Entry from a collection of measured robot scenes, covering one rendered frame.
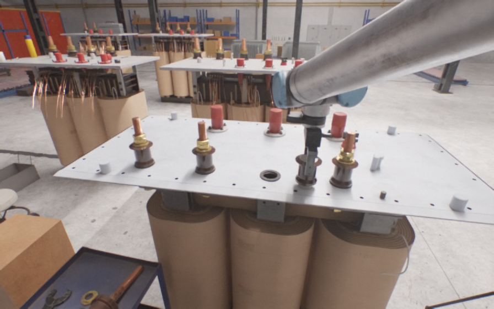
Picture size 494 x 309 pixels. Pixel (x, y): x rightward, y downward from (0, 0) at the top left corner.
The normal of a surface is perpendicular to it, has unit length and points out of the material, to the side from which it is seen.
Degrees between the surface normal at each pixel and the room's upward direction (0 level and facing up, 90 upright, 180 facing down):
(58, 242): 90
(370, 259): 90
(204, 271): 90
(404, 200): 0
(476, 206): 0
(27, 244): 0
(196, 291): 90
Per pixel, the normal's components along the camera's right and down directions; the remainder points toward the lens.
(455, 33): -0.73, 0.66
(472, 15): -0.87, 0.45
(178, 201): -0.17, 0.44
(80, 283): 0.00, -0.89
